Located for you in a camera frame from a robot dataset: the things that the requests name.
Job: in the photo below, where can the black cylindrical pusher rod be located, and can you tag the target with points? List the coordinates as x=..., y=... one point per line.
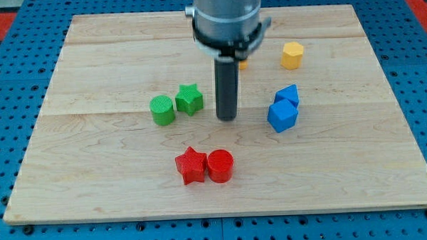
x=226, y=86

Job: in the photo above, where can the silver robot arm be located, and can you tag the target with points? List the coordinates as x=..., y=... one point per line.
x=229, y=31

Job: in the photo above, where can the green star block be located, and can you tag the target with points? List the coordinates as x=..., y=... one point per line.
x=189, y=99

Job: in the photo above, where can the red star block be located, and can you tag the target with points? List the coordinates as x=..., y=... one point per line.
x=191, y=165

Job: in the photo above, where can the small yellow block behind rod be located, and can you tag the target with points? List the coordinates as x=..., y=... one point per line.
x=243, y=65

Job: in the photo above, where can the yellow hexagon block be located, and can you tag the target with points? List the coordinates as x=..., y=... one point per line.
x=292, y=55

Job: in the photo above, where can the blue block rear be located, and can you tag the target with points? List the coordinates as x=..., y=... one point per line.
x=289, y=93

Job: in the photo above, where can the blue cube block front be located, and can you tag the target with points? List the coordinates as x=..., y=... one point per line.
x=282, y=115

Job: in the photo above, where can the green cylinder block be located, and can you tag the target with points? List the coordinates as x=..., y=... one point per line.
x=162, y=110

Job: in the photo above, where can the red cylinder block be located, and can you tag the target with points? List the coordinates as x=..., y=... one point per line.
x=220, y=166

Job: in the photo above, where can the wooden board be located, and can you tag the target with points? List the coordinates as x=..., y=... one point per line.
x=96, y=155

